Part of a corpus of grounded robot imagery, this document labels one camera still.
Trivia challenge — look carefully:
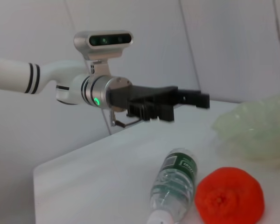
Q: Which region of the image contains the clear green-label water bottle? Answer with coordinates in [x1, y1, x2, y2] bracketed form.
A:
[146, 147, 199, 224]

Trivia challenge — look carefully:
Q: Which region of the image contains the green glass fruit plate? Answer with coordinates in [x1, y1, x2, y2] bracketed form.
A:
[211, 94, 280, 168]

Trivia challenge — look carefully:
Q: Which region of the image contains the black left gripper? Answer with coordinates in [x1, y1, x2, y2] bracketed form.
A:
[106, 84, 210, 124]

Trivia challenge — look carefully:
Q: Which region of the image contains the left gripper cable with plug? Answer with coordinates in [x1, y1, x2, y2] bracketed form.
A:
[109, 109, 141, 128]

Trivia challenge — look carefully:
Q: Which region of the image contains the orange fruit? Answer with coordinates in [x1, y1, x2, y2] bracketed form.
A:
[195, 167, 264, 224]

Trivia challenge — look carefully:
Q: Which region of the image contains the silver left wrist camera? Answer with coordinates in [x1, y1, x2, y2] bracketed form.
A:
[74, 30, 134, 77]

